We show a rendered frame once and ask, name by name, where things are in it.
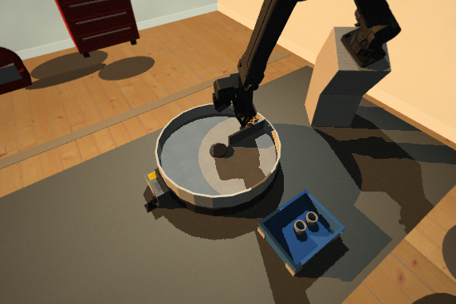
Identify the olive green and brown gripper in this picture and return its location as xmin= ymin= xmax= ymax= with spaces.
xmin=232 ymin=93 xmax=257 ymax=127

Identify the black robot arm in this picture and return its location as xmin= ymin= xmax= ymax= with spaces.
xmin=212 ymin=0 xmax=401 ymax=113

